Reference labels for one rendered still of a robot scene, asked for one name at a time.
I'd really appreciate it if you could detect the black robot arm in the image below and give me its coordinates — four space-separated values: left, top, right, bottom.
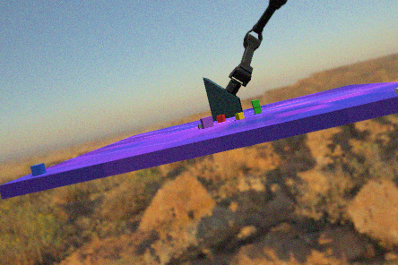
224 0 287 97

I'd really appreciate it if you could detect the small blue block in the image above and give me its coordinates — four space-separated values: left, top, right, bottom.
30 162 46 176

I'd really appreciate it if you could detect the yellow cube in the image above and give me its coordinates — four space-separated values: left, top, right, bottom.
235 112 245 120

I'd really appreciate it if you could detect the red block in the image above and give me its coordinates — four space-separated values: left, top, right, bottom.
216 115 226 123

